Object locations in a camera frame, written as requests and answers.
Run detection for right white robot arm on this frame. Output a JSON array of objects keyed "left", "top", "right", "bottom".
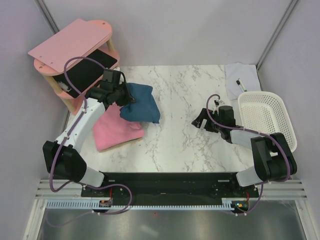
[{"left": 191, "top": 105, "right": 298, "bottom": 197}]

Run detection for white plastic laundry basket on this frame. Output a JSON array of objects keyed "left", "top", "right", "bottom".
[{"left": 237, "top": 91, "right": 298, "bottom": 152}]

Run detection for white cloth in corner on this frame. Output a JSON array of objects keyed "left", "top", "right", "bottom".
[{"left": 224, "top": 62, "right": 261, "bottom": 100}]

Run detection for pink t shirt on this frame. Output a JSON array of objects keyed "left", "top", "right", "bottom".
[{"left": 92, "top": 104, "right": 145, "bottom": 152}]

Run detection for white cable duct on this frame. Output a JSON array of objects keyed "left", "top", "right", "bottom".
[{"left": 46, "top": 199, "right": 237, "bottom": 211}]

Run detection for black mat on shelf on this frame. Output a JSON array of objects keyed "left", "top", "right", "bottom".
[{"left": 53, "top": 49, "right": 117, "bottom": 98}]

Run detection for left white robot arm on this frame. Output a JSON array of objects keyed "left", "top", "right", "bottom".
[{"left": 42, "top": 69, "right": 135, "bottom": 197}]

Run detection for pink wooden shelf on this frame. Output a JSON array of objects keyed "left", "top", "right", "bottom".
[{"left": 33, "top": 19, "right": 126, "bottom": 114}]

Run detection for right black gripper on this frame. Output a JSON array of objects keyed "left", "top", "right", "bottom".
[{"left": 191, "top": 108, "right": 224, "bottom": 133}]

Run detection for dark blue t shirt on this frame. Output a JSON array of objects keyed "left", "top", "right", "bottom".
[{"left": 120, "top": 83, "right": 161, "bottom": 124}]

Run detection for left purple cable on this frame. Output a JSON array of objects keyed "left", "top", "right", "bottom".
[{"left": 46, "top": 56, "right": 133, "bottom": 228}]

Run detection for black white marker pen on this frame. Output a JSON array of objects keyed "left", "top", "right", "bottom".
[{"left": 236, "top": 78, "right": 247, "bottom": 92}]

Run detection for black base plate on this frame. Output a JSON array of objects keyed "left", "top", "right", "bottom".
[{"left": 81, "top": 170, "right": 260, "bottom": 200}]

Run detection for small white shelf clip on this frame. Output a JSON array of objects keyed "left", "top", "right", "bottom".
[{"left": 59, "top": 82, "right": 71, "bottom": 92}]

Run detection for aluminium rail frame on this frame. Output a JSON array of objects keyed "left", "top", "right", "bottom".
[{"left": 34, "top": 178, "right": 308, "bottom": 201}]

